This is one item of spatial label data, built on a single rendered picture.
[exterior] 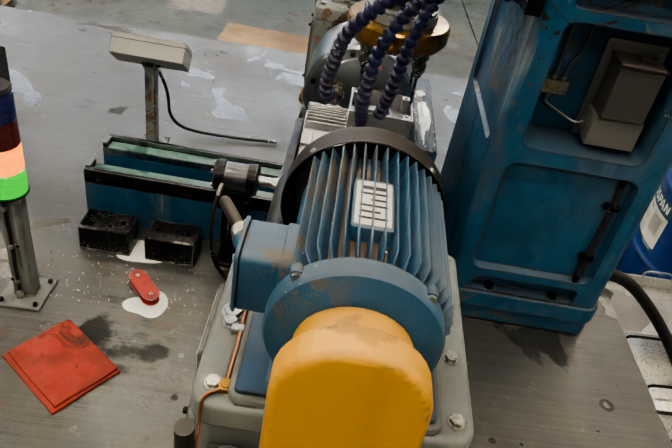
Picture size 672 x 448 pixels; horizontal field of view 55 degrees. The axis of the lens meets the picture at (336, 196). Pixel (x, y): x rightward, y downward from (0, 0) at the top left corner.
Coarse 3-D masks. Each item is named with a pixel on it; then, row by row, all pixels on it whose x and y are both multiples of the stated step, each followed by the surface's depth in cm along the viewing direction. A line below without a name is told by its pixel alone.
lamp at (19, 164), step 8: (8, 152) 96; (16, 152) 97; (0, 160) 96; (8, 160) 97; (16, 160) 98; (0, 168) 97; (8, 168) 97; (16, 168) 98; (0, 176) 98; (8, 176) 98
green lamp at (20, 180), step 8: (24, 168) 101; (16, 176) 99; (24, 176) 101; (0, 184) 98; (8, 184) 99; (16, 184) 100; (24, 184) 101; (0, 192) 99; (8, 192) 100; (16, 192) 100; (24, 192) 102
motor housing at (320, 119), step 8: (312, 104) 126; (320, 104) 127; (312, 112) 123; (320, 112) 123; (328, 112) 123; (336, 112) 123; (344, 112) 124; (312, 120) 122; (320, 120) 122; (328, 120) 121; (336, 120) 122; (344, 120) 122; (304, 128) 122; (312, 128) 122; (320, 128) 121; (328, 128) 121; (336, 128) 121; (320, 136) 121
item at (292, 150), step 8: (296, 120) 135; (304, 120) 136; (296, 128) 132; (296, 136) 130; (288, 144) 127; (296, 144) 127; (288, 152) 124; (296, 152) 125; (288, 160) 122; (280, 176) 117
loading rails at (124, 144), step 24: (120, 144) 138; (144, 144) 139; (168, 144) 139; (96, 168) 128; (120, 168) 131; (144, 168) 138; (168, 168) 138; (192, 168) 137; (264, 168) 139; (96, 192) 130; (120, 192) 130; (144, 192) 129; (168, 192) 129; (192, 192) 128; (264, 192) 131; (144, 216) 133; (168, 216) 132; (192, 216) 132; (216, 216) 131; (264, 216) 130
